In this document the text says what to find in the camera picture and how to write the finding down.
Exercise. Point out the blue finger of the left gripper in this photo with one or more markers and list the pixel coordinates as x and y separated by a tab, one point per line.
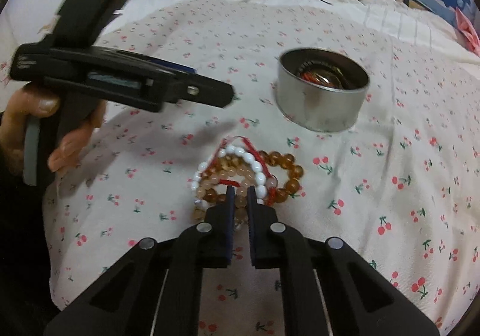
199	89
171	66

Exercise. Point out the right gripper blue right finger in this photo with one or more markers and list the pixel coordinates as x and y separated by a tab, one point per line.
263	251

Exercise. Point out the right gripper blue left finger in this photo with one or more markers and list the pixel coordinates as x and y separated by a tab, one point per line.
219	240

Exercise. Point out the person's left hand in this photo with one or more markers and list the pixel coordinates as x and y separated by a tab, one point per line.
32	101

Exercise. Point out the round silver metal tin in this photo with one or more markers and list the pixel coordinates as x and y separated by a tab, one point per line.
320	90

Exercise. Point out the cherry print bed sheet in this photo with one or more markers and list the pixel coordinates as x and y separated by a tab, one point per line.
401	187

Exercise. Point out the pink cloth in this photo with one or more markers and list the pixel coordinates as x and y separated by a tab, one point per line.
465	27

